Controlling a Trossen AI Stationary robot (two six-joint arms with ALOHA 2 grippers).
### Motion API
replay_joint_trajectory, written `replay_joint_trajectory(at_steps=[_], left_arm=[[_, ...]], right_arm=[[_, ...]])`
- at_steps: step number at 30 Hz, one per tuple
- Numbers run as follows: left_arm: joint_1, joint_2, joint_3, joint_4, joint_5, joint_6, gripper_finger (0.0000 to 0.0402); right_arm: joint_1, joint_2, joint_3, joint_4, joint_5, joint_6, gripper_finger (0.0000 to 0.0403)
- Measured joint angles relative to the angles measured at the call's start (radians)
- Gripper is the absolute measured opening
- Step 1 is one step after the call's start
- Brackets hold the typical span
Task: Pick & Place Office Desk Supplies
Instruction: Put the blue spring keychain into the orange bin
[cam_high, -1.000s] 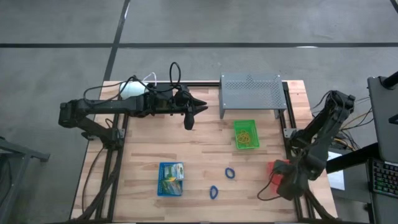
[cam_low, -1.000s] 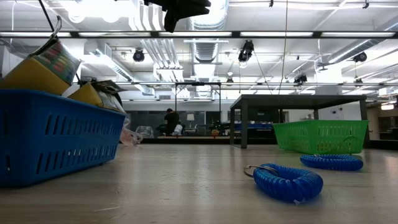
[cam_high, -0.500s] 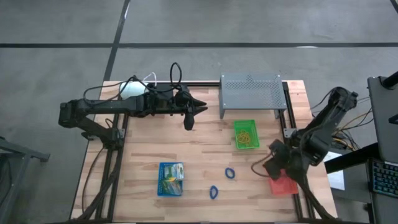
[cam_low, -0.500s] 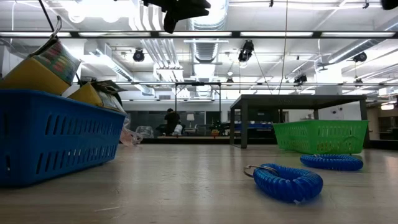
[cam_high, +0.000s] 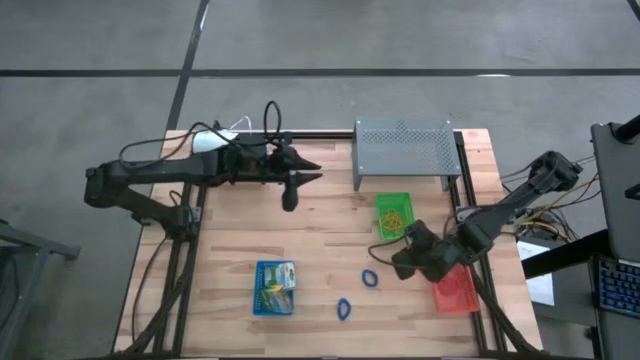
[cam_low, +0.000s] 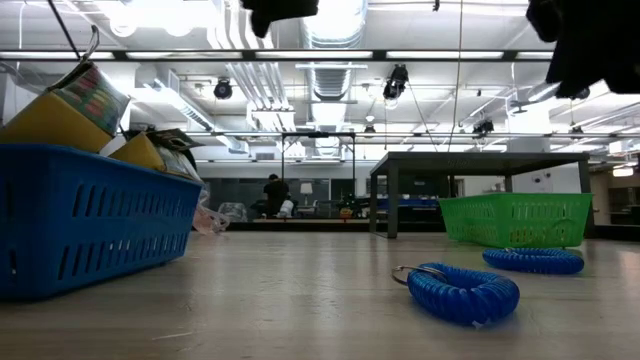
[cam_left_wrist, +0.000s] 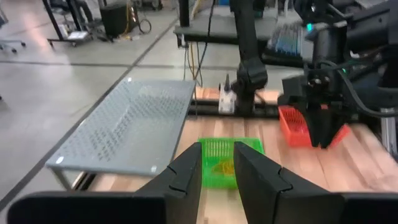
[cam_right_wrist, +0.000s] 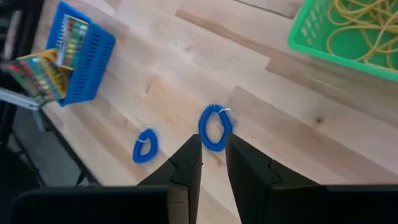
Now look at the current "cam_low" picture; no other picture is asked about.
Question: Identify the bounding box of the white cable bundle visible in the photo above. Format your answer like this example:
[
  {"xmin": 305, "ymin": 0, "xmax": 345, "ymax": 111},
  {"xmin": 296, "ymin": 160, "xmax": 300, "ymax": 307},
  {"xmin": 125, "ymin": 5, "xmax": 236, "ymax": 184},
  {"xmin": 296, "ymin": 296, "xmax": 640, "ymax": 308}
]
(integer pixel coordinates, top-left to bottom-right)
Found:
[{"xmin": 192, "ymin": 189, "xmax": 232, "ymax": 236}]

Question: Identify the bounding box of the sticky notes pack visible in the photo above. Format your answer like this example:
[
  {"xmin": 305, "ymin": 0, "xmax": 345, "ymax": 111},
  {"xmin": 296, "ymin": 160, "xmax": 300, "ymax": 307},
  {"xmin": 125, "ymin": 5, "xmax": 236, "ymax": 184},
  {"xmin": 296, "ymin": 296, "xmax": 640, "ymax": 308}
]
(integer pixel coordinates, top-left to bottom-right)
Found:
[
  {"xmin": 0, "ymin": 24, "xmax": 133, "ymax": 155},
  {"xmin": 106, "ymin": 128, "xmax": 207, "ymax": 182}
]

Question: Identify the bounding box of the grey perforated metal shelf riser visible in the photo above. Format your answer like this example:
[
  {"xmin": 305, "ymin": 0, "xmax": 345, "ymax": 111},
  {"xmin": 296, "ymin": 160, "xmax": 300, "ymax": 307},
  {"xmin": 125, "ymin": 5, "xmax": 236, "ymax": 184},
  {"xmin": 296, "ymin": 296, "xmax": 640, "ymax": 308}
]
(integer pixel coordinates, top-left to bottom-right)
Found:
[{"xmin": 369, "ymin": 151, "xmax": 596, "ymax": 240}]

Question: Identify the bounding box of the person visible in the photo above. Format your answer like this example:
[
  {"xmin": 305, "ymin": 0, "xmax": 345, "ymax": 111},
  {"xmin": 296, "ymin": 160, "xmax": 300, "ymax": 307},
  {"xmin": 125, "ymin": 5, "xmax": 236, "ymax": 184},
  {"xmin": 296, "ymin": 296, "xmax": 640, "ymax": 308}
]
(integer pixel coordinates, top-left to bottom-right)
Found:
[{"xmin": 262, "ymin": 172, "xmax": 292, "ymax": 220}]

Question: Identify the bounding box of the green plastic basket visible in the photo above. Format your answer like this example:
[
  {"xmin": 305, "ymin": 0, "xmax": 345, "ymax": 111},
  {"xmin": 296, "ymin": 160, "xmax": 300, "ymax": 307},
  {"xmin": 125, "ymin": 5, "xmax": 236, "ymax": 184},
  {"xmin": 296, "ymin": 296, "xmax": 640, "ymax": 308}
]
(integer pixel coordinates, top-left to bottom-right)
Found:
[{"xmin": 438, "ymin": 192, "xmax": 594, "ymax": 249}]

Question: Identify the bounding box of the clear plastic bag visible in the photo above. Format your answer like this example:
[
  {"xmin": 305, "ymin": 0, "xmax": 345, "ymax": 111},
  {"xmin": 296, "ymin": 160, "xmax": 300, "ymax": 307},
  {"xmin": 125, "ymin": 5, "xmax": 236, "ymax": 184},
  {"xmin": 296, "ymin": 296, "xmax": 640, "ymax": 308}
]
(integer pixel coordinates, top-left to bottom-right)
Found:
[{"xmin": 217, "ymin": 201, "xmax": 249, "ymax": 224}]

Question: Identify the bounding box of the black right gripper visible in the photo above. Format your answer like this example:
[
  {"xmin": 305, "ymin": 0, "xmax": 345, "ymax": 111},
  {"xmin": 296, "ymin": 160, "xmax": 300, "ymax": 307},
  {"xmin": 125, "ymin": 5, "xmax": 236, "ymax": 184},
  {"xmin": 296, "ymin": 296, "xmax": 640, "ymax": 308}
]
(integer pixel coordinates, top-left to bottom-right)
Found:
[{"xmin": 524, "ymin": 0, "xmax": 640, "ymax": 99}]

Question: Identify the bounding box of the black ceiling spotlight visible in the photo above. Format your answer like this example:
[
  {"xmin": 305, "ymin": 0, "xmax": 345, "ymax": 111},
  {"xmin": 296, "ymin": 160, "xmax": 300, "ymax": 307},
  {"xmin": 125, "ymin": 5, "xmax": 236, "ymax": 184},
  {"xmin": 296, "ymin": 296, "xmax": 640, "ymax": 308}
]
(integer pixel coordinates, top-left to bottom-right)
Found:
[
  {"xmin": 382, "ymin": 63, "xmax": 410, "ymax": 100},
  {"xmin": 213, "ymin": 78, "xmax": 234, "ymax": 100}
]

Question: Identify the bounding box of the blue coil wristband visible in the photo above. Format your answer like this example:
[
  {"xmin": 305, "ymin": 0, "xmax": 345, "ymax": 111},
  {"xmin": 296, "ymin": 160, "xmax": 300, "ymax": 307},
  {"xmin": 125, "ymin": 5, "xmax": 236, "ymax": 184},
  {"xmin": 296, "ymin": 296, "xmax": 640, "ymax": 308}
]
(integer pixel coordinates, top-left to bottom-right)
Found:
[
  {"xmin": 391, "ymin": 262, "xmax": 522, "ymax": 327},
  {"xmin": 482, "ymin": 246, "xmax": 586, "ymax": 275}
]

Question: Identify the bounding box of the blue plastic basket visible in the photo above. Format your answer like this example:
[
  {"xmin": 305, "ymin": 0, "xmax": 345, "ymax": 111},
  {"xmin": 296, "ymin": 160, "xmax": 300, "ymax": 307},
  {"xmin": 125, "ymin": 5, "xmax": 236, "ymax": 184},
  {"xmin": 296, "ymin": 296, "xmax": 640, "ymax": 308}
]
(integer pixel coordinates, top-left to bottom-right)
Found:
[{"xmin": 0, "ymin": 143, "xmax": 204, "ymax": 302}]

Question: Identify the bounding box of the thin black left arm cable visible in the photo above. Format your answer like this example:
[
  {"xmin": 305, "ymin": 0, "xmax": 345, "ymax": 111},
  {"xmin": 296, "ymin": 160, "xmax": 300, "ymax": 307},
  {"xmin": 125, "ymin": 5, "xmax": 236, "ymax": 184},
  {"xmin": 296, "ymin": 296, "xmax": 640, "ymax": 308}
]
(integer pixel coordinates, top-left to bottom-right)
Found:
[{"xmin": 47, "ymin": 0, "xmax": 81, "ymax": 60}]

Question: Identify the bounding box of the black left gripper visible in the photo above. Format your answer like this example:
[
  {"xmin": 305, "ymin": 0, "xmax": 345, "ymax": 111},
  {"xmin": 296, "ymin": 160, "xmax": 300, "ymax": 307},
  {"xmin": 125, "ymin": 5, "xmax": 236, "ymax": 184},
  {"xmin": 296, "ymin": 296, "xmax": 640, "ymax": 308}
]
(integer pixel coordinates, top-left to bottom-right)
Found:
[{"xmin": 239, "ymin": 0, "xmax": 320, "ymax": 40}]

